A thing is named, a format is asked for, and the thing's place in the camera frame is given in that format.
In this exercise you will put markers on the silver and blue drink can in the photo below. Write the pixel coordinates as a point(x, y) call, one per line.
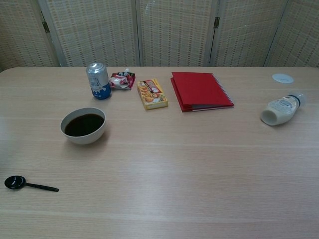
point(98, 82)

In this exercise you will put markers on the white round table grommet cap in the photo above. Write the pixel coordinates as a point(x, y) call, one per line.
point(282, 78)

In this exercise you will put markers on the red and white snack pouch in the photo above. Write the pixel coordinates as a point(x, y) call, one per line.
point(122, 80)

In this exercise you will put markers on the red spiral notebook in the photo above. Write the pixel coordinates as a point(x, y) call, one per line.
point(199, 89)

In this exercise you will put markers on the brass screen hinge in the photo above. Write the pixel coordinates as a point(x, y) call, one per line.
point(45, 26)
point(217, 22)

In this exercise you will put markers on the white squeeze bottle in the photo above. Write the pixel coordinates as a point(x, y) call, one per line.
point(279, 109)

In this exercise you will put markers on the yellow curry box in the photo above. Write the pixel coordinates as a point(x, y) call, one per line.
point(152, 95)

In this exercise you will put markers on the woven bamboo folding screen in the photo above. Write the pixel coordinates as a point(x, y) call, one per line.
point(174, 32)

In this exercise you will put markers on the white bowl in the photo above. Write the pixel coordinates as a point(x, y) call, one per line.
point(83, 140)

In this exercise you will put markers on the black plastic spoon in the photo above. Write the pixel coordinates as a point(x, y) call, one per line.
point(15, 182)

